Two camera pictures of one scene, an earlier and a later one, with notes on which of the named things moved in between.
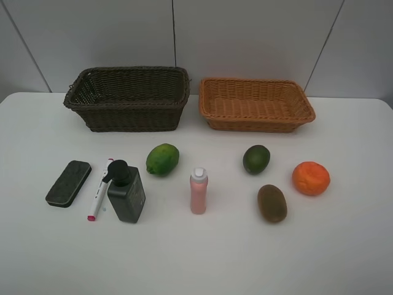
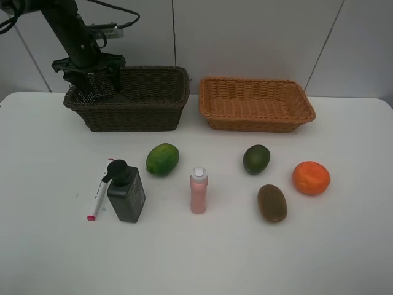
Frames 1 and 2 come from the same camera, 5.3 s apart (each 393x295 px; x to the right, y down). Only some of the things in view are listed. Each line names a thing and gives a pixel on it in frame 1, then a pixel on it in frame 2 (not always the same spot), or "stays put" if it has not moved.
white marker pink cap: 99,195 stays put
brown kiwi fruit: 272,203 stays put
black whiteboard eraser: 64,191 → 89,98
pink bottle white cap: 198,181 stays put
